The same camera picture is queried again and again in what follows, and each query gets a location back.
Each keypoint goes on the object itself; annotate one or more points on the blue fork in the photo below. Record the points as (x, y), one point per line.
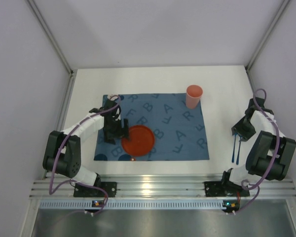
(233, 153)

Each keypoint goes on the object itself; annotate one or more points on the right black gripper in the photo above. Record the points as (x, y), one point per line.
(241, 133)

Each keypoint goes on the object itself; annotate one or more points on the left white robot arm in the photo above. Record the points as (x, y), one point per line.
(63, 153)

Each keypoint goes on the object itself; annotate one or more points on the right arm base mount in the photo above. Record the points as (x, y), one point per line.
(216, 189)

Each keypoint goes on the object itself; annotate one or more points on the aluminium mounting rail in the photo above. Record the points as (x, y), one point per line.
(164, 186)

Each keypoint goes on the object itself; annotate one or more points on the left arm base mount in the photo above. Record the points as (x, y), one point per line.
(85, 192)

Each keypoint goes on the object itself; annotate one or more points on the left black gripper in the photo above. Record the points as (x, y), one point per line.
(116, 133)

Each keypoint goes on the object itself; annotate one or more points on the blue letter-print placemat cloth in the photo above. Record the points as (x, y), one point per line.
(179, 131)

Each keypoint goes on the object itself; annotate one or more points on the pink plastic cup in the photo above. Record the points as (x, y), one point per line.
(193, 95)

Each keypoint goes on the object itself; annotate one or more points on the blue spoon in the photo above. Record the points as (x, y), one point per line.
(238, 153)

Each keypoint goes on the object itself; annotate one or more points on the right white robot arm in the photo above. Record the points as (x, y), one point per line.
(269, 149)

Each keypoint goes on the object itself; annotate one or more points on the red round plate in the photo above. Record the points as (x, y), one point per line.
(140, 142)

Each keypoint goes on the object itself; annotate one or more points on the perforated cable tray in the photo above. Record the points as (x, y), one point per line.
(137, 204)

